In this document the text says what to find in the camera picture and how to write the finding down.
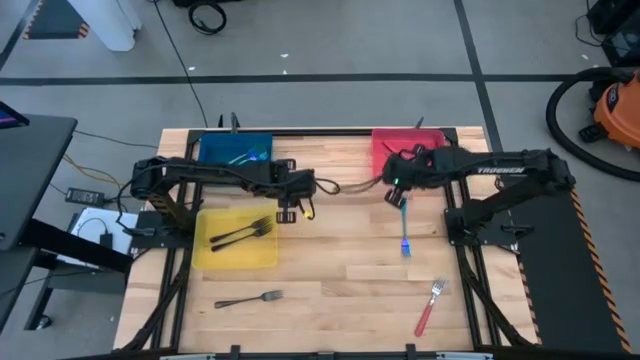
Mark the white paper sheet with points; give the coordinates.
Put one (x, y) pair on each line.
(90, 220)

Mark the white column base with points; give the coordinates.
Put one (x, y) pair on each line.
(105, 20)

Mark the black metal table frame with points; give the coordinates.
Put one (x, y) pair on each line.
(320, 133)

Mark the black desk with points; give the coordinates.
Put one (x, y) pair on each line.
(30, 165)

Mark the blue plastic tray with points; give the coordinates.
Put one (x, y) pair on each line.
(215, 145)

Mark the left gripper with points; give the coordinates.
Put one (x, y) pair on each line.
(297, 189)

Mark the iridescent blue fork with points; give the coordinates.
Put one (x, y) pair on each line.
(404, 227)
(260, 151)

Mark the small black adapter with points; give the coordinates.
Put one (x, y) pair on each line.
(106, 240)

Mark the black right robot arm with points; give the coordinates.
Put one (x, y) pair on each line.
(500, 162)

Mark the red plastic tray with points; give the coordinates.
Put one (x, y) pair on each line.
(430, 136)

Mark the black equipment cart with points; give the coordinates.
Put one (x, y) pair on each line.
(620, 30)

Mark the yellow plastic tray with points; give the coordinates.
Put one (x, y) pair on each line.
(235, 260)

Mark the dark laptop screen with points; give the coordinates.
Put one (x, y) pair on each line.
(7, 117)

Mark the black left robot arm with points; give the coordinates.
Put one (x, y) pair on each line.
(215, 171)

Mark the black hazard-edged floor mat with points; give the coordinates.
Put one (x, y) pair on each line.
(55, 17)
(550, 280)

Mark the black metal fork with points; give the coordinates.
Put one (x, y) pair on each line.
(240, 229)
(272, 295)
(240, 239)

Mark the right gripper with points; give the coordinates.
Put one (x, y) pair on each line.
(410, 170)

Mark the black power adapter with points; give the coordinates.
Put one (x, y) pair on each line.
(85, 196)

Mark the orange shop vacuum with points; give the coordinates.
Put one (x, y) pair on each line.
(622, 115)

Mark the orange vacuum cleaner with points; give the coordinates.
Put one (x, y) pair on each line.
(551, 116)

